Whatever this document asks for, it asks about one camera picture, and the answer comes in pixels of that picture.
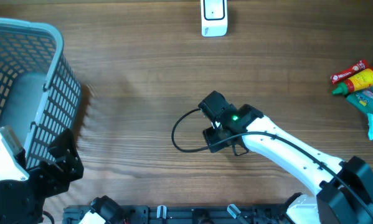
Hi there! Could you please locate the red sachet stick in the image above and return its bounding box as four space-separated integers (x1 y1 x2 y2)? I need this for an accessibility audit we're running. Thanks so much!
330 60 368 85

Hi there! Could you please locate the green 3M gloves packet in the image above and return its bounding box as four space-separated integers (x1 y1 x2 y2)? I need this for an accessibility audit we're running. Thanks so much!
344 46 373 116

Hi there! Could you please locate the green cap sauce bottle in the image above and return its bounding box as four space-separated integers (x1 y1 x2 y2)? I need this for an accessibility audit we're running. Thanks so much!
332 67 373 95

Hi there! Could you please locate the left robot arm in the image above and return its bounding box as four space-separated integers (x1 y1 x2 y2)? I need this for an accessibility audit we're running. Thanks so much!
0 126 83 223

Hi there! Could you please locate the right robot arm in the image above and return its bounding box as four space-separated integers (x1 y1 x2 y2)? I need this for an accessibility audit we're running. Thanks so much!
198 91 373 223

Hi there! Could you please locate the white barcode scanner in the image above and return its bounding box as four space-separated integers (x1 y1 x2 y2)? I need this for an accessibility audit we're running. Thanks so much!
201 0 228 37

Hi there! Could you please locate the grey plastic mesh basket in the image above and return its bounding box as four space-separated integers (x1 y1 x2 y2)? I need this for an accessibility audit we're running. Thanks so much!
0 18 82 168

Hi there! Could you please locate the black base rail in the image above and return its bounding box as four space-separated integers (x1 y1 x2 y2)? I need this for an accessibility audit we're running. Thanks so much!
62 203 299 224

